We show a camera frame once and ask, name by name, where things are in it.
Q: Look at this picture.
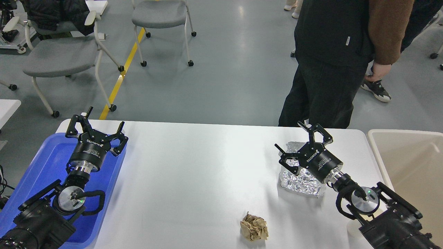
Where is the crumpled aluminium foil tray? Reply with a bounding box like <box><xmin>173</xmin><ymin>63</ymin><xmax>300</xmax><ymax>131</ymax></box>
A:
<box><xmin>279</xmin><ymin>141</ymin><xmax>327</xmax><ymax>199</ymax></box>

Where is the crumpled brown paper ball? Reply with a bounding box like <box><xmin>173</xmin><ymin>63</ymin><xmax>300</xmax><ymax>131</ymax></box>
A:
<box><xmin>239</xmin><ymin>211</ymin><xmax>269</xmax><ymax>241</ymax></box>

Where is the person in black clothes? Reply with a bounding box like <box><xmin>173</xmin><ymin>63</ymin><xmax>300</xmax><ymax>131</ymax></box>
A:
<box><xmin>278</xmin><ymin>0</ymin><xmax>415</xmax><ymax>129</ymax></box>

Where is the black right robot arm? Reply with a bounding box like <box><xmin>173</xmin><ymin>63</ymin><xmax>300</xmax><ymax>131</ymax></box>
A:
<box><xmin>276</xmin><ymin>121</ymin><xmax>438</xmax><ymax>249</ymax></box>

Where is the blue plastic tray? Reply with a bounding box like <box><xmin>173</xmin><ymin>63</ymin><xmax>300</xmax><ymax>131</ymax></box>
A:
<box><xmin>0</xmin><ymin>133</ymin><xmax>126</xmax><ymax>249</ymax></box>

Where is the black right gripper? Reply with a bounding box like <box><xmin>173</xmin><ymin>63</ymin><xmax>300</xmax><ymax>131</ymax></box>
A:
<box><xmin>274</xmin><ymin>121</ymin><xmax>344</xmax><ymax>184</ymax></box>

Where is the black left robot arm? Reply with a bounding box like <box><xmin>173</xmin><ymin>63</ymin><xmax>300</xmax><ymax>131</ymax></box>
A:
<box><xmin>1</xmin><ymin>108</ymin><xmax>128</xmax><ymax>249</ymax></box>

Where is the white side table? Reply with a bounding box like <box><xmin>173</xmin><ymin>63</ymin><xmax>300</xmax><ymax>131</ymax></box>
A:
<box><xmin>0</xmin><ymin>99</ymin><xmax>21</xmax><ymax>129</ymax></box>

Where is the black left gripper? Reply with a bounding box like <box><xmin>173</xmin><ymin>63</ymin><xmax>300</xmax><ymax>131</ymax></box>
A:
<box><xmin>65</xmin><ymin>107</ymin><xmax>129</xmax><ymax>172</ymax></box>

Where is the beige plastic bin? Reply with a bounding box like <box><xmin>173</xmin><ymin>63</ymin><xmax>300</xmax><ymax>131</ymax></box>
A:
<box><xmin>367</xmin><ymin>129</ymin><xmax>443</xmax><ymax>246</ymax></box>

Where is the grey chair with jacket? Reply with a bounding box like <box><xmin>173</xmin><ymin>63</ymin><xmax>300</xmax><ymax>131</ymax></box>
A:
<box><xmin>3</xmin><ymin>11</ymin><xmax>125</xmax><ymax>118</ymax></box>

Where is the grey chair centre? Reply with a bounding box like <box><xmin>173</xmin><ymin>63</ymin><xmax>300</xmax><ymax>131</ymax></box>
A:
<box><xmin>131</xmin><ymin>0</ymin><xmax>197</xmax><ymax>67</ymax></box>

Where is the translucent plastic cup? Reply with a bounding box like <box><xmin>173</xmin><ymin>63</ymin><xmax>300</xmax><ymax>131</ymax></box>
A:
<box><xmin>347</xmin><ymin>206</ymin><xmax>387</xmax><ymax>240</ymax></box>

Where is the bystander hand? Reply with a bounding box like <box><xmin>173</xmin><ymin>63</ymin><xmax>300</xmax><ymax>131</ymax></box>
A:
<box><xmin>364</xmin><ymin>61</ymin><xmax>392</xmax><ymax>82</ymax></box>

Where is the black jacket on chair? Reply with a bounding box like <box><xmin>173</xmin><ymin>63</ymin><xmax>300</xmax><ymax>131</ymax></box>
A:
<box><xmin>21</xmin><ymin>0</ymin><xmax>93</xmax><ymax>35</ymax></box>

